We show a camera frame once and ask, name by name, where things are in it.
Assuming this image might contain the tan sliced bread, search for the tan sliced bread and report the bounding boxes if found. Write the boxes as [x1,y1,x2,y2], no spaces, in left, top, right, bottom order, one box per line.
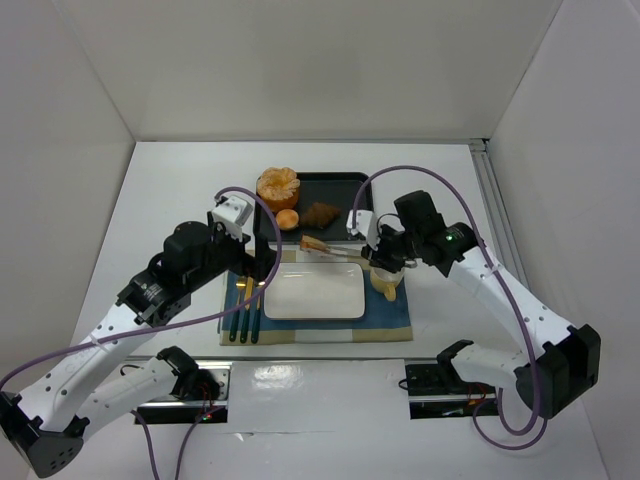
[299,235,330,254]

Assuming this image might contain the metal tongs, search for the metal tongs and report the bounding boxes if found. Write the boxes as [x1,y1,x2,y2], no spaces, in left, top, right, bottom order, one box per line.
[324,244,374,267]

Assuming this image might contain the dark brown bread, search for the dark brown bread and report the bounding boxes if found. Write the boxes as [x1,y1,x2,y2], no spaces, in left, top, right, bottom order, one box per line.
[300,202,341,229]

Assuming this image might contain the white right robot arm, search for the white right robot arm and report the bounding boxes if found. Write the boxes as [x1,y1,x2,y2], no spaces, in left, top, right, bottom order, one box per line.
[357,191,601,419]

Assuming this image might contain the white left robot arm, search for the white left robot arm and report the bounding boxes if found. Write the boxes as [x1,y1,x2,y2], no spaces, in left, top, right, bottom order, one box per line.
[1,222,282,478]

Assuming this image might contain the large orange flower bread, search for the large orange flower bread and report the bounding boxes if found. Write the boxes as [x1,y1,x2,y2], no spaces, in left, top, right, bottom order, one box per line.
[256,167,301,213]

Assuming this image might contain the yellow cup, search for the yellow cup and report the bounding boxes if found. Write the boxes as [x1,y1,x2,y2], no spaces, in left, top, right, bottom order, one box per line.
[370,267,404,302]

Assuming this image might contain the small round orange bun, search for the small round orange bun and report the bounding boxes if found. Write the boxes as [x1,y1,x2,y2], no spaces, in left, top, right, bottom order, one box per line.
[276,209,300,231]

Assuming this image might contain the white rectangular plate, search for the white rectangular plate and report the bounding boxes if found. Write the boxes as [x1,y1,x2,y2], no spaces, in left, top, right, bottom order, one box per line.
[263,262,365,321]

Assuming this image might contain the black baking tray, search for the black baking tray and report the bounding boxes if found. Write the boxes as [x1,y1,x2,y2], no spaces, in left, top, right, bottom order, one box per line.
[281,172,368,244]

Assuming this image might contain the gold knife green handle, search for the gold knife green handle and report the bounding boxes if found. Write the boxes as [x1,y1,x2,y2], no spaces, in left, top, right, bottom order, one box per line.
[240,278,254,344]

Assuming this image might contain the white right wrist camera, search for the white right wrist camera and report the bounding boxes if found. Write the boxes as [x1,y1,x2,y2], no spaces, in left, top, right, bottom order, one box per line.
[346,209,379,249]

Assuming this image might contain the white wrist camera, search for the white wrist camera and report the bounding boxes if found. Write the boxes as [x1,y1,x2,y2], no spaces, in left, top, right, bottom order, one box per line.
[210,195,253,236]
[346,209,379,249]

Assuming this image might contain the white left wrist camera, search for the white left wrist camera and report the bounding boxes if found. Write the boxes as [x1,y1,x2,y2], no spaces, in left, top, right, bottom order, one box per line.
[210,195,253,236]

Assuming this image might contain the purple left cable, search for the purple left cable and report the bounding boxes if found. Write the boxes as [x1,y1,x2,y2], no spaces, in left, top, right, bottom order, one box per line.
[0,186,282,480]

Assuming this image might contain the purple cable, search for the purple cable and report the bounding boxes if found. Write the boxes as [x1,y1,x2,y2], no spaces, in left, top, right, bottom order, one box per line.
[349,165,548,450]
[0,186,282,480]

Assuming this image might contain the gold spoon green handle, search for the gold spoon green handle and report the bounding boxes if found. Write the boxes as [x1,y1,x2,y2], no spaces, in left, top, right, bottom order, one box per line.
[250,281,265,344]

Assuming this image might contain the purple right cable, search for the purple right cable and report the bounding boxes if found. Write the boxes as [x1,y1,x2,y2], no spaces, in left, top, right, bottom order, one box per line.
[349,165,548,450]

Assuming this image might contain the aluminium frame rail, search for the aluminium frame rail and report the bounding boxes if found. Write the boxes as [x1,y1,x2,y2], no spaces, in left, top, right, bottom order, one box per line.
[469,139,529,287]

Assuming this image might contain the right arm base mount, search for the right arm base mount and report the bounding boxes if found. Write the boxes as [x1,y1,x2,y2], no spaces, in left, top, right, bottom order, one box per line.
[398,340,498,419]

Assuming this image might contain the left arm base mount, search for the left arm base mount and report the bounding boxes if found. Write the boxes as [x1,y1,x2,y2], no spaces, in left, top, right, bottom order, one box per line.
[136,346,231,425]

